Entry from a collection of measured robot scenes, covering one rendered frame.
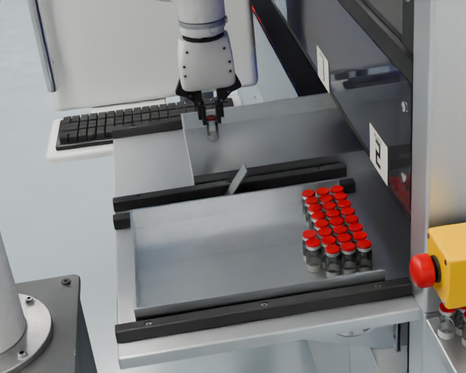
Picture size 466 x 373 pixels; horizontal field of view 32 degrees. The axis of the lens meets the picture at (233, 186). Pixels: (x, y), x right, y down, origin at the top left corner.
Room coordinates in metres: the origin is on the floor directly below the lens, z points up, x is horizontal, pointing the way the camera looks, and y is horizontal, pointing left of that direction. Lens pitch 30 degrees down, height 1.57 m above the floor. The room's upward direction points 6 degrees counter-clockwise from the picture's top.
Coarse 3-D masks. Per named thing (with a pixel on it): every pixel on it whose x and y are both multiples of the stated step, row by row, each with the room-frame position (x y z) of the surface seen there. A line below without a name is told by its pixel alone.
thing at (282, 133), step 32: (320, 96) 1.49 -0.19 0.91; (192, 128) 1.46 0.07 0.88; (224, 128) 1.45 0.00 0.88; (256, 128) 1.43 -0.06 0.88; (288, 128) 1.42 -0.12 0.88; (320, 128) 1.40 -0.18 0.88; (192, 160) 1.33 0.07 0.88; (224, 160) 1.31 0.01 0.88; (256, 160) 1.30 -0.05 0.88; (288, 160) 1.29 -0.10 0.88; (320, 160) 1.23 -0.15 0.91; (352, 160) 1.23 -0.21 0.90
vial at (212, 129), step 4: (216, 120) 1.40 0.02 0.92; (208, 124) 1.40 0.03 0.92; (212, 124) 1.40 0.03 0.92; (216, 124) 1.40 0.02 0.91; (208, 128) 1.40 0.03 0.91; (212, 128) 1.40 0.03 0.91; (216, 128) 1.40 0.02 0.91; (208, 132) 1.40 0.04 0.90; (212, 132) 1.40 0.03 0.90; (216, 132) 1.40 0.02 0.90; (208, 136) 1.40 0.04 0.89; (212, 136) 1.40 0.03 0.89; (216, 136) 1.40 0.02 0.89; (212, 140) 1.40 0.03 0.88; (216, 140) 1.40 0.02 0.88
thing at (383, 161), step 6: (372, 126) 1.05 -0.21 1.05; (372, 132) 1.05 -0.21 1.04; (372, 138) 1.05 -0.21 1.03; (378, 138) 1.02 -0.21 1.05; (372, 144) 1.05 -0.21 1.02; (384, 144) 0.99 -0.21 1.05; (372, 150) 1.05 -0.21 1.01; (378, 150) 1.02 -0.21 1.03; (384, 150) 0.99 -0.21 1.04; (372, 156) 1.05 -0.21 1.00; (384, 156) 0.99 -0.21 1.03; (372, 162) 1.05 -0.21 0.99; (378, 162) 1.02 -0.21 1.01; (384, 162) 0.99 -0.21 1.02; (378, 168) 1.02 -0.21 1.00; (384, 168) 0.99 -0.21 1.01; (384, 174) 0.99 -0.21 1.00; (384, 180) 0.99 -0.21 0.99
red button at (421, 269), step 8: (416, 256) 0.77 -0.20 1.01; (424, 256) 0.77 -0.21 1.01; (416, 264) 0.76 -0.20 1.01; (424, 264) 0.76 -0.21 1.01; (432, 264) 0.76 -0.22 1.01; (416, 272) 0.76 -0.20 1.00; (424, 272) 0.75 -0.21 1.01; (432, 272) 0.75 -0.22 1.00; (416, 280) 0.75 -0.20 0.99; (424, 280) 0.75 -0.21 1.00; (432, 280) 0.75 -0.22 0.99
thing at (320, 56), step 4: (320, 52) 1.37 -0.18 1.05; (320, 56) 1.37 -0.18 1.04; (324, 56) 1.34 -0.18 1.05; (320, 60) 1.37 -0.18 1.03; (324, 60) 1.34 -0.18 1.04; (320, 64) 1.37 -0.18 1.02; (324, 64) 1.34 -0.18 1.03; (320, 68) 1.37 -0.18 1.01; (324, 68) 1.34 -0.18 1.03; (320, 72) 1.38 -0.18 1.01; (324, 72) 1.35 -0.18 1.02; (320, 76) 1.38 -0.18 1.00; (324, 76) 1.35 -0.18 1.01; (328, 76) 1.32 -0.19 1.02; (328, 80) 1.32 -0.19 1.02; (324, 84) 1.35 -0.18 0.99; (328, 84) 1.32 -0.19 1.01; (328, 88) 1.32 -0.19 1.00; (328, 92) 1.32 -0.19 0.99
